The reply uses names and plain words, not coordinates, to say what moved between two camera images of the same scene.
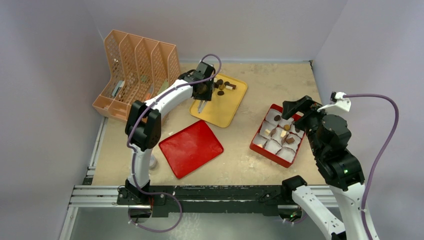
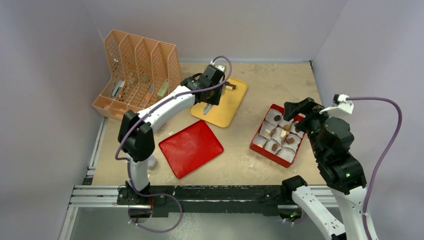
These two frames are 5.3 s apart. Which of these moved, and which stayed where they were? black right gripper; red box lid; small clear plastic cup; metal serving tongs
Moved: metal serving tongs
Stayed: red box lid; black right gripper; small clear plastic cup
